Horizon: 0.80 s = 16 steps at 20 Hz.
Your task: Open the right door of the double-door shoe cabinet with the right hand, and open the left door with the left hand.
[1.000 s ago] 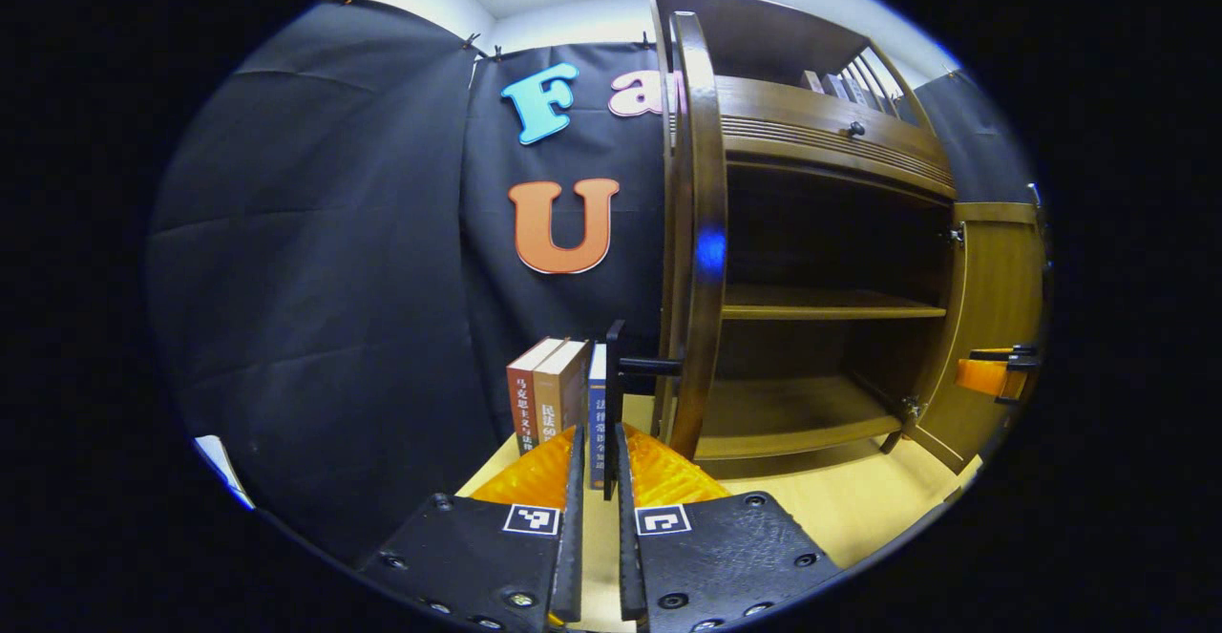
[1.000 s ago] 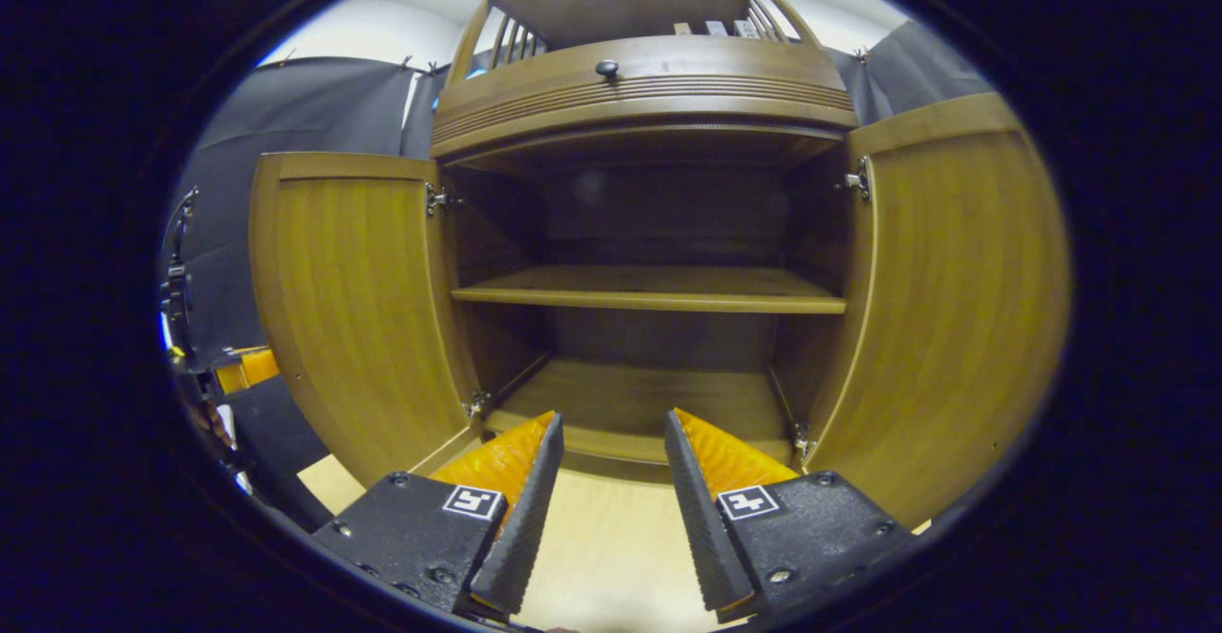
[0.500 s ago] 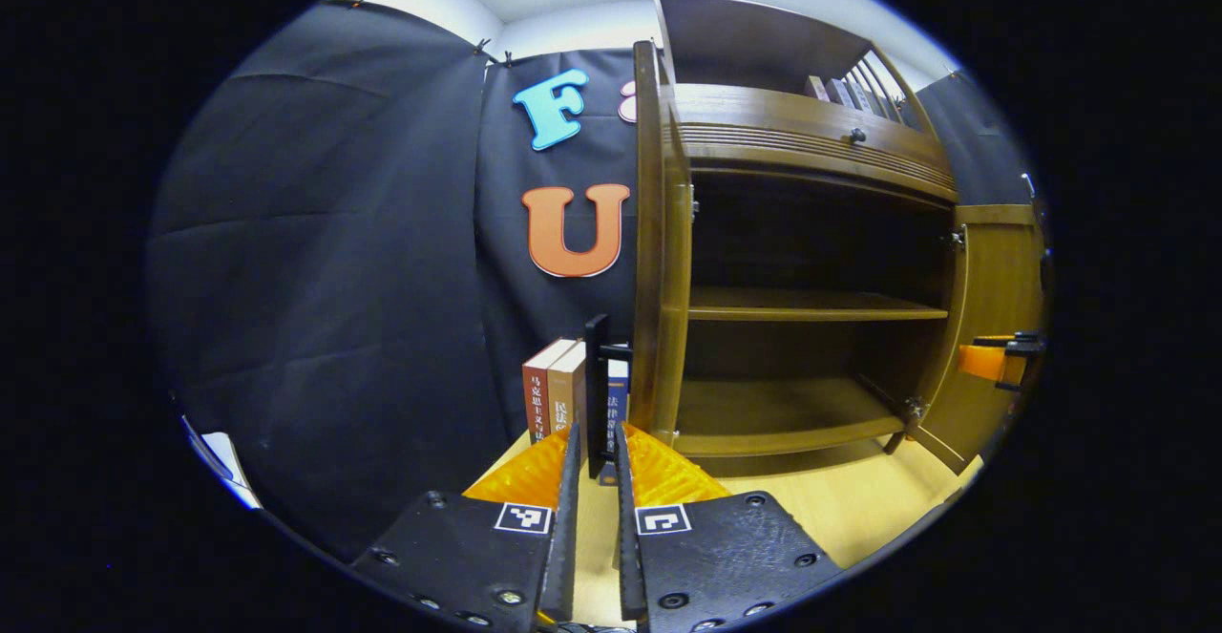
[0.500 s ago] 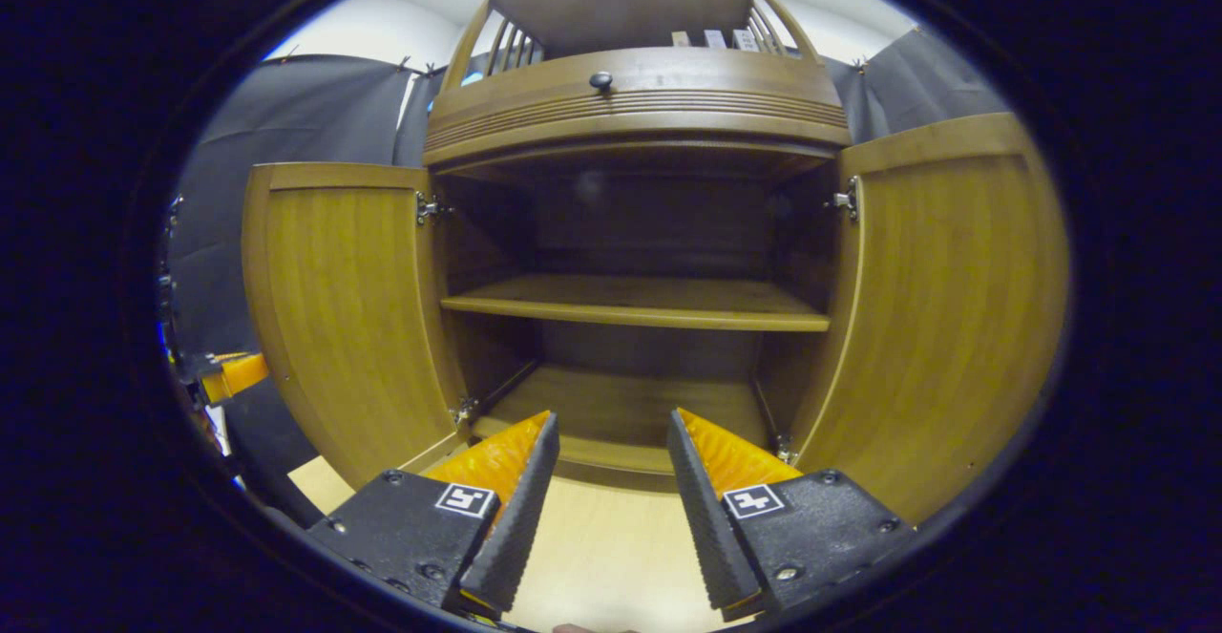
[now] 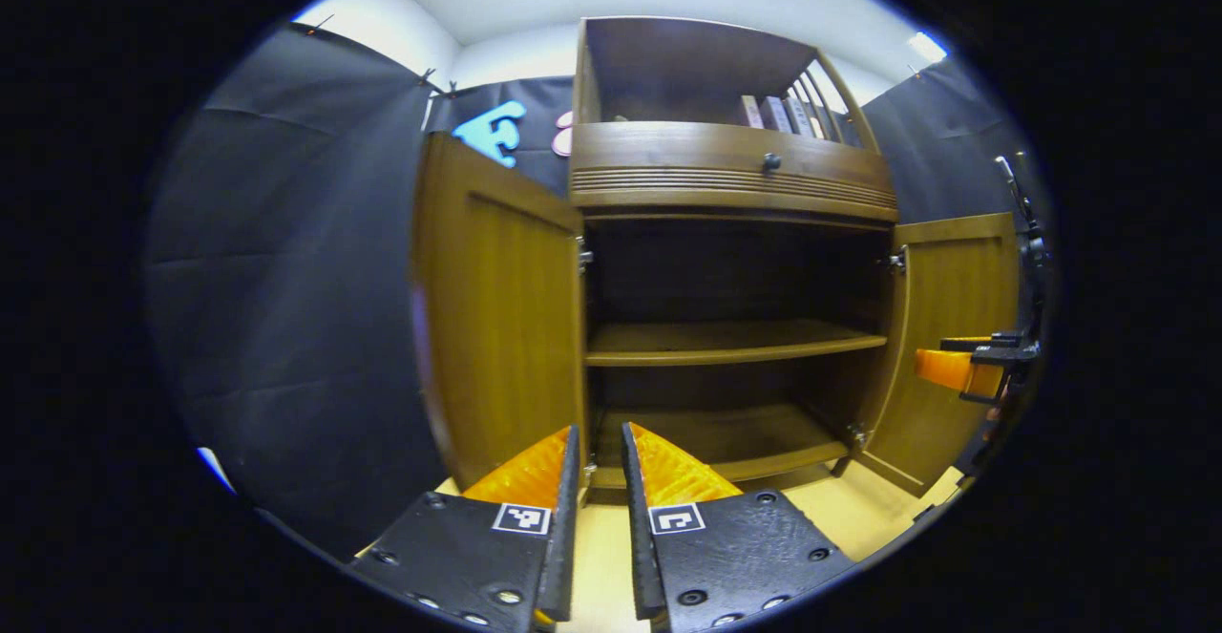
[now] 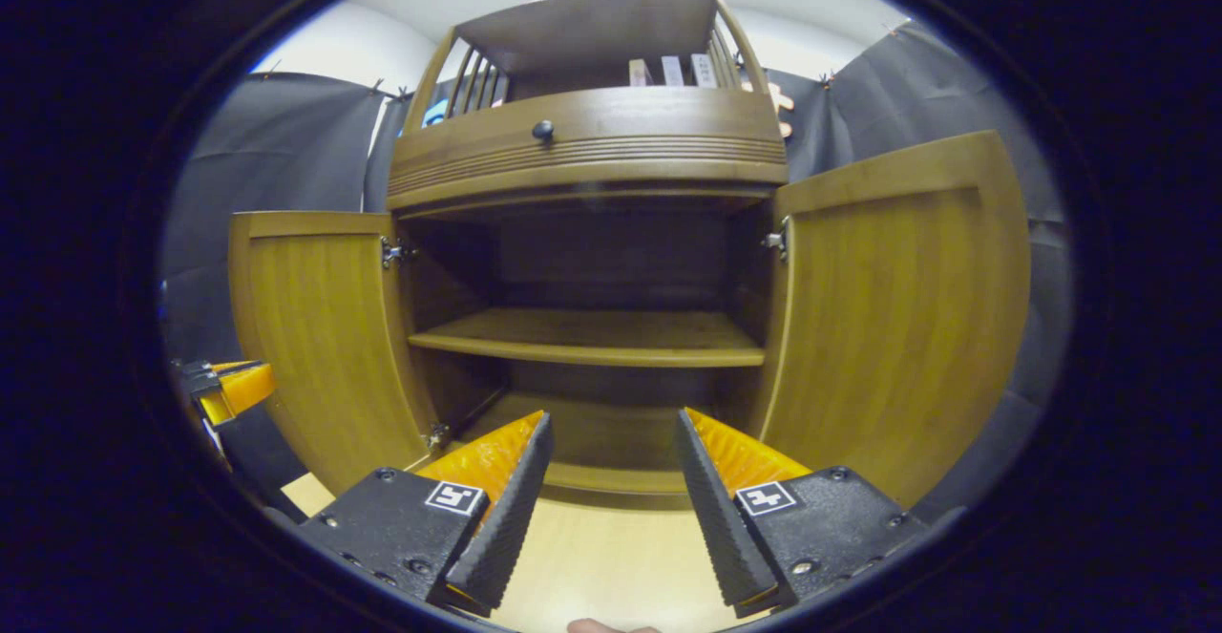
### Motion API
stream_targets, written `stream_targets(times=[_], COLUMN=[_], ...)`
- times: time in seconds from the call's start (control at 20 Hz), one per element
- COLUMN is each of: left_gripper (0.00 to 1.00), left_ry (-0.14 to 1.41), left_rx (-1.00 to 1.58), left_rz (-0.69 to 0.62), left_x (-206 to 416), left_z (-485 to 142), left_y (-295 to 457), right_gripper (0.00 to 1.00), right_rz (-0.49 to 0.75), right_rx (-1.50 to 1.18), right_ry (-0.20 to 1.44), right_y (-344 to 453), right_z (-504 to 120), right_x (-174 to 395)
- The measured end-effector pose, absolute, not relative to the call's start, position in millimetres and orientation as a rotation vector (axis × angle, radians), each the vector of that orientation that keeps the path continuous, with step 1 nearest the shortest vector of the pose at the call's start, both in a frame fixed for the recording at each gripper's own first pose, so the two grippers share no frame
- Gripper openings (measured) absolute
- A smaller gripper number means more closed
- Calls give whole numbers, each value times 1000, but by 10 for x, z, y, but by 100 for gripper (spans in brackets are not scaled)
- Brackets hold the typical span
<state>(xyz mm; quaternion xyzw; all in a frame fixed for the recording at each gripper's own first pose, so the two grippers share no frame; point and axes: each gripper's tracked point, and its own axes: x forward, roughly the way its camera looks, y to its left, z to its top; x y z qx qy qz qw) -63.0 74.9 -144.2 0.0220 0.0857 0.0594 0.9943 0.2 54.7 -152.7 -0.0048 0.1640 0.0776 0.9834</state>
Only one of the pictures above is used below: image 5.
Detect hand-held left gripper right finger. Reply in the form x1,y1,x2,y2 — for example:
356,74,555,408
621,421,855,633

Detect black backdrop cloth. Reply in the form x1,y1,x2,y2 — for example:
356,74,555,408
143,22,1051,558

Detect wooden double-door shoe cabinet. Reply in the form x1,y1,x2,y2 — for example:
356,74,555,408
411,15,1022,500

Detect wooden shoe cabinet door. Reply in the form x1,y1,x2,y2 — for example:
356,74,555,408
854,211,1021,498
411,132,588,493

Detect wooden cabinet drawer black knob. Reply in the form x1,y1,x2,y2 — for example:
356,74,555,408
570,122,898,223

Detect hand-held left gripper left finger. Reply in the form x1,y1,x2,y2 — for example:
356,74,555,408
348,425,581,632

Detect wooden inner cabinet shelf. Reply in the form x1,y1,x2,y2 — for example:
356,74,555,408
585,318,889,368

